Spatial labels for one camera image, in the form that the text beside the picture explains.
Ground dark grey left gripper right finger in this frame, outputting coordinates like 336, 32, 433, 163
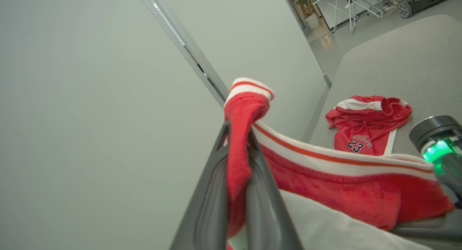
245, 129, 304, 250

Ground red shorts number 23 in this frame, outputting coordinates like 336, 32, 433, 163
325, 95, 414, 157

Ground grey partition post with hinge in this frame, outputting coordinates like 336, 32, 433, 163
134, 0, 231, 109

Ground person legs and shoes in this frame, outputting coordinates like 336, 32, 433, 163
380, 0, 402, 12

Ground white metal frame table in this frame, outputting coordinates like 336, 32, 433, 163
313, 0, 385, 35

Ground red top white striped trim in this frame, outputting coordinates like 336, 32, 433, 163
223, 77, 456, 250

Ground black wheeled cart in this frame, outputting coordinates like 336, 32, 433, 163
396, 0, 462, 19

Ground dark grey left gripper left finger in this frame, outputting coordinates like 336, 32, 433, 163
170, 120, 232, 250

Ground white plant pot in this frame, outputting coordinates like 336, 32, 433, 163
303, 13, 321, 31

